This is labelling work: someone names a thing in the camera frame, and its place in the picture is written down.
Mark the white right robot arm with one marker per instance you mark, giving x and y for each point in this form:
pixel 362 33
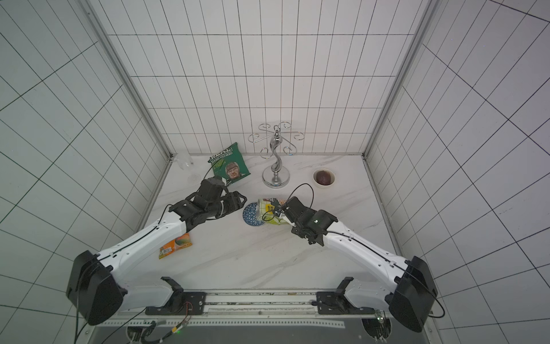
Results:
pixel 404 287

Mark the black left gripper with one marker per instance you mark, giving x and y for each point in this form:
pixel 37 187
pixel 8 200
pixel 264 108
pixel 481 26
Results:
pixel 235 203

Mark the green crisps bag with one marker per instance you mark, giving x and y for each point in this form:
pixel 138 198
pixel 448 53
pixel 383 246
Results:
pixel 229 164

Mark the white cup with dark drink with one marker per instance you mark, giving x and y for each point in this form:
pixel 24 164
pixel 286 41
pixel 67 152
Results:
pixel 323 178

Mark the chrome mug tree stand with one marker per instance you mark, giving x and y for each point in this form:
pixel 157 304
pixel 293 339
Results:
pixel 279 137

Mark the green oats bag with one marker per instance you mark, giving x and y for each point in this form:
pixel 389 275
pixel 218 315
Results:
pixel 270 210

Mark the orange snack packet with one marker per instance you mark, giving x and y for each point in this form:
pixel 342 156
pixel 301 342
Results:
pixel 179 243

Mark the blue patterned breakfast bowl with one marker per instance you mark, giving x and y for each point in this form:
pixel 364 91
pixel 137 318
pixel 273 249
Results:
pixel 252 216

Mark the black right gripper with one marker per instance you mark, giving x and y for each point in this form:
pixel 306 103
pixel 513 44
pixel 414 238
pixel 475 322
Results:
pixel 286 208

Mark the clear wine glass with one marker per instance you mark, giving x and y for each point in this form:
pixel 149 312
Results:
pixel 184 160

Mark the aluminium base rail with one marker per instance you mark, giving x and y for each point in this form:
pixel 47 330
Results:
pixel 244 307

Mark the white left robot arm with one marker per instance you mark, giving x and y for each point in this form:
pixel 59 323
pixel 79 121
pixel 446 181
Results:
pixel 99 285

